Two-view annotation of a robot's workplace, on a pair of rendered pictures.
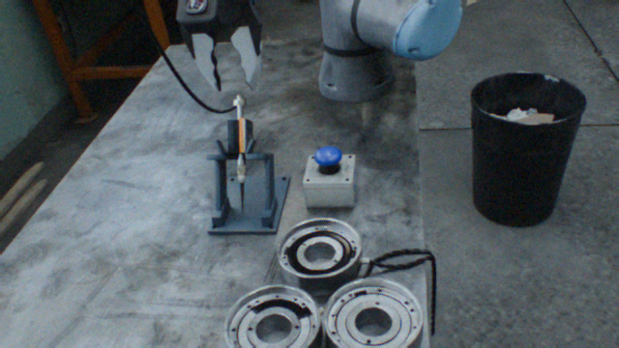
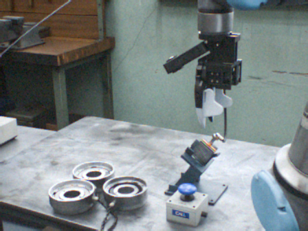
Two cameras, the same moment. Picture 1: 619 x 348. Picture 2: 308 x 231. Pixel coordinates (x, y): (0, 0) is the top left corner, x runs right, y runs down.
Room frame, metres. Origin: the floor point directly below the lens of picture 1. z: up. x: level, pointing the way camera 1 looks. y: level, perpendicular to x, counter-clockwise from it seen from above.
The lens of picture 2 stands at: (0.84, -0.92, 1.36)
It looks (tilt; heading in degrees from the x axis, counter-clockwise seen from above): 19 degrees down; 106
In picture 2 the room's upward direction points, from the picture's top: 1 degrees counter-clockwise
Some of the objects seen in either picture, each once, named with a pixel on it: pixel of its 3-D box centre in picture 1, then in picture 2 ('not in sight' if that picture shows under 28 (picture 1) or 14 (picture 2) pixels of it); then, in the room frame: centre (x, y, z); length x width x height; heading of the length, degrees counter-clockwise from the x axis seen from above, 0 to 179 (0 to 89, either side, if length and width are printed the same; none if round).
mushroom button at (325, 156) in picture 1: (329, 165); (187, 196); (0.65, -0.03, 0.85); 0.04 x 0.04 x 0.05
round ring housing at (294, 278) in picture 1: (320, 257); (126, 193); (0.50, 0.00, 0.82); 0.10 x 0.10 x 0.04
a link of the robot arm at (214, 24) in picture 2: not in sight; (215, 22); (0.69, 0.08, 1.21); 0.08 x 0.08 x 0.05
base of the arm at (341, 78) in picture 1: (355, 61); not in sight; (0.99, -0.12, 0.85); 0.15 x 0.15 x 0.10
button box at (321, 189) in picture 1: (331, 177); (189, 207); (0.66, -0.03, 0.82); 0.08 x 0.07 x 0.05; 168
